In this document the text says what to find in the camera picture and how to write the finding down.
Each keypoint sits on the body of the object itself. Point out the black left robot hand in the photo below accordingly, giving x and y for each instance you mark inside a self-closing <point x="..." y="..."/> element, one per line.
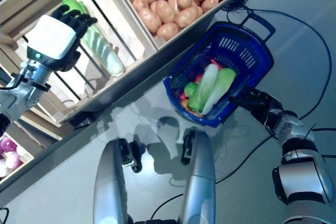
<point x="52" y="35"/>

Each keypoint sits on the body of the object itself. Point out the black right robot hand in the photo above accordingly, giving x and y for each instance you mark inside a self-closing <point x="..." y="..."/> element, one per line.
<point x="257" y="103"/>

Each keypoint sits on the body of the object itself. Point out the blue plastic shopping basket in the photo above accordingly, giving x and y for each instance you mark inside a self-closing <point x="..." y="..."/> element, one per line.
<point x="263" y="61"/>

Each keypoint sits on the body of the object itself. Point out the green white napa cabbage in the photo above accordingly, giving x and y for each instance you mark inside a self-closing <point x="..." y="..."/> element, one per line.
<point x="102" y="51"/>
<point x="207" y="85"/>
<point x="221" y="87"/>

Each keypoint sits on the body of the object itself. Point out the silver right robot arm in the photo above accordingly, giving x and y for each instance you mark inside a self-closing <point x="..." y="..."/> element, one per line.
<point x="302" y="176"/>

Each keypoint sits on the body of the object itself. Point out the small red chili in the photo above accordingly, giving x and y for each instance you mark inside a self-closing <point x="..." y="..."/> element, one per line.
<point x="214" y="62"/>

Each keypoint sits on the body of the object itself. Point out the small green toy pepper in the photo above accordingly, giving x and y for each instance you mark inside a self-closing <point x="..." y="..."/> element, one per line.
<point x="191" y="89"/>

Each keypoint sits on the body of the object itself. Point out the small red tomato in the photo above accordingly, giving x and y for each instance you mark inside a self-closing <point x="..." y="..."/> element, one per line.
<point x="181" y="95"/>

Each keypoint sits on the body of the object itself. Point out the wooden white-slat crate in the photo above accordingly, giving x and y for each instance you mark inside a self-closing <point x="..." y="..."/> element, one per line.
<point x="105" y="90"/>

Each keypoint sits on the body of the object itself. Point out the wooden potato crate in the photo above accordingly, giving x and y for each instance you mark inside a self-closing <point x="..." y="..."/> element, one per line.
<point x="130" y="16"/>

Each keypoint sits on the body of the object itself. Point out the wooden vegetable display stand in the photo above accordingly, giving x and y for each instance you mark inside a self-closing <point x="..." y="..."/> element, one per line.
<point x="39" y="127"/>

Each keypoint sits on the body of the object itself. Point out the silver right robot leg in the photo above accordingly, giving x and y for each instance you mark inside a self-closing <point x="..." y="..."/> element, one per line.
<point x="199" y="182"/>

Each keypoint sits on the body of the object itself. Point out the silver robot leg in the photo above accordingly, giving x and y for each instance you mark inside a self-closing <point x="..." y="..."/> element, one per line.
<point x="199" y="182"/>
<point x="110" y="187"/>

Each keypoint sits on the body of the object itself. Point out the brown potato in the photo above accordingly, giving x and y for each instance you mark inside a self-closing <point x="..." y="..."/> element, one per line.
<point x="210" y="3"/>
<point x="168" y="31"/>

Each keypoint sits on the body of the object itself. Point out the purple white turnip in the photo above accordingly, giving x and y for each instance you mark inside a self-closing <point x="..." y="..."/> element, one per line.
<point x="7" y="145"/>
<point x="11" y="159"/>

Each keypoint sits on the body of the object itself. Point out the wooden turnip crate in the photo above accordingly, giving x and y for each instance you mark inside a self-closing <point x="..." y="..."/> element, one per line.
<point x="29" y="159"/>

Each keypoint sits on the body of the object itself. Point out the silver left robot leg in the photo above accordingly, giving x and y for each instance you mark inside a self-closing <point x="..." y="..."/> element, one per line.
<point x="110" y="187"/>

